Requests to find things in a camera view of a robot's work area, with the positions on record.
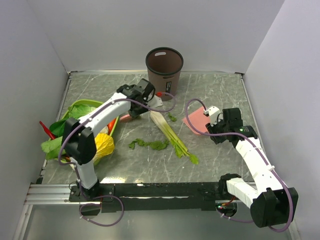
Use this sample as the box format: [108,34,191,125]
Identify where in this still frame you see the pink hand brush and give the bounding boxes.
[119,114,140,123]

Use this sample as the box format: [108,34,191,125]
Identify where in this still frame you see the pink dustpan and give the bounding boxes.
[188,106,210,133]

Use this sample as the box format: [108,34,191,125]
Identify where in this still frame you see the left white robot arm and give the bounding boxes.
[60,78,155,201]

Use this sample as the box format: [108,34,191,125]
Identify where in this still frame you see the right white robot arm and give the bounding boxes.
[203,106,299,228]

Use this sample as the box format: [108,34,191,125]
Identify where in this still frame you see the brown trash bin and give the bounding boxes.
[145,47,184,96]

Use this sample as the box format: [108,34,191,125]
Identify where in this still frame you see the green scrap by bin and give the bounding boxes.
[167,112,177,122]

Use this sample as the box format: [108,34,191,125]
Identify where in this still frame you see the orange carrot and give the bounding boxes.
[107,118,117,132]

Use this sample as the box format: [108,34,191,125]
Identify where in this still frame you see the long green paper scrap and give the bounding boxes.
[128,138,170,151]

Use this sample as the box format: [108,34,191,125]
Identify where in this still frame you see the celery stalk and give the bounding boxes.
[149,111,199,165]

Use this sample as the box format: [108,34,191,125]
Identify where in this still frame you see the yellow napa cabbage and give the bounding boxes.
[94,133,115,159]

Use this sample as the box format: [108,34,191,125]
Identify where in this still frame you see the green leafy lettuce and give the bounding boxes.
[49,104,96,137]

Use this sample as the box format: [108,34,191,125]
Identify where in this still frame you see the green vegetable basket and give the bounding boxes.
[61,99,119,165]

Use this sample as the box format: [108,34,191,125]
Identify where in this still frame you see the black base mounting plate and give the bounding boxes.
[69,182,233,213]

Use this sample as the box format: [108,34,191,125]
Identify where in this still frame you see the red chili pepper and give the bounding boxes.
[39,121,56,140]

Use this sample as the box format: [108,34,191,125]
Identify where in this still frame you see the white green bok choy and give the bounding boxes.
[40,136,63,160]

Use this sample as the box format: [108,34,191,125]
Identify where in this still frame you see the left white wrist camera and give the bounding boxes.
[147,95,163,109]

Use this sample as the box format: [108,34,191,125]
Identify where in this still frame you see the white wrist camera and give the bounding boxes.
[203,106,221,126]
[147,95,163,109]

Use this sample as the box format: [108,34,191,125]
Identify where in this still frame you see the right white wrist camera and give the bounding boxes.
[203,106,221,126]

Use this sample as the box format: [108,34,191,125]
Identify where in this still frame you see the aluminium frame rail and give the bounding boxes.
[25,182,258,206]

